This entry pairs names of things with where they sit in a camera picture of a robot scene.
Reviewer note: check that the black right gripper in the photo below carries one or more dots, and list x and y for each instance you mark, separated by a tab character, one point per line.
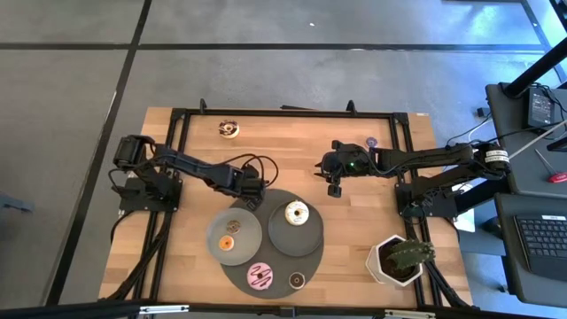
350	164

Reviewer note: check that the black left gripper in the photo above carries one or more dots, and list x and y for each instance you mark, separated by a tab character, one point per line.
248	182

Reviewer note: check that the large white sprinkled donut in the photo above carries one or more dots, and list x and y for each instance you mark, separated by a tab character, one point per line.
290	208

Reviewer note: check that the small brown sprinkled donut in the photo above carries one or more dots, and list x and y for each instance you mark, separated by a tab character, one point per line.
237	229

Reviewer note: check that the small orange donut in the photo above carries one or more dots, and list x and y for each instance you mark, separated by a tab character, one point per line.
222	239

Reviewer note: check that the small purple iced donut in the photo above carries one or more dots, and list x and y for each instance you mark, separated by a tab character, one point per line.
371	142

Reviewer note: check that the large pink iced donut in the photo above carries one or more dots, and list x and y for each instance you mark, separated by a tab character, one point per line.
253	269

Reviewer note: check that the small dark chocolate donut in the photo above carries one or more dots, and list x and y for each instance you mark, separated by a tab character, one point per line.
301	283

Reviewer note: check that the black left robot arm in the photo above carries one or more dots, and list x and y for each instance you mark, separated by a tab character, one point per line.
190	164

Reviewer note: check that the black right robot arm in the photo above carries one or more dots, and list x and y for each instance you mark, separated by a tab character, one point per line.
421	155

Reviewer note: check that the light grey plate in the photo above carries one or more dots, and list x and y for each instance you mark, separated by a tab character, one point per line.
248	248

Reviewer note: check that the dark grey plate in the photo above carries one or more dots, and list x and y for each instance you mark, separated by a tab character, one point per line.
301	241

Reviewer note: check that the round dark woven placemat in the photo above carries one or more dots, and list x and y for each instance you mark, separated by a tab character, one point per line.
283	266

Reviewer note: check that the large chocolate and white donut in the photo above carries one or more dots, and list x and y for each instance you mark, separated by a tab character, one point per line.
234	132

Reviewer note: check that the white hexagonal plant pot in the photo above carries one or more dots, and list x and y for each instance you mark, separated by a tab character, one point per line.
376	266

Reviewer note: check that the green cactus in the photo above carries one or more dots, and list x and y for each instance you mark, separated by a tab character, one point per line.
409	254

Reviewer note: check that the white paper sheet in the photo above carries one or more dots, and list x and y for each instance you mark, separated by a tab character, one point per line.
467	219

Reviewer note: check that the dark grey side table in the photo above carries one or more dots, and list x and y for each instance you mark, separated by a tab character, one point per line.
518	124
509	266

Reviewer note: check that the thin long rod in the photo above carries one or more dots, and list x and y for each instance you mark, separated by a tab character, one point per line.
538	138

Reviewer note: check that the black electronic device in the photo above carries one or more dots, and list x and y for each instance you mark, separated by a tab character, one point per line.
540	108

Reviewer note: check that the black keyboard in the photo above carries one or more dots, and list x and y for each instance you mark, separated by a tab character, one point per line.
545	243

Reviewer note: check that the black diagonal pole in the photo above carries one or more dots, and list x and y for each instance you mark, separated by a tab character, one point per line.
536	68

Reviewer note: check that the grey floor object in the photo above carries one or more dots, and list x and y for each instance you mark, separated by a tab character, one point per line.
13	204

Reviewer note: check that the black metal table frame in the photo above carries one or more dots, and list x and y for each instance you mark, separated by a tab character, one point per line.
288	113

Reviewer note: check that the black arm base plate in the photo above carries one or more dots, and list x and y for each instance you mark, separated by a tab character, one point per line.
133	201
443	208

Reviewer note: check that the black camera frame bar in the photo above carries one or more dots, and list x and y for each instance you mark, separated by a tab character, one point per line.
66	310

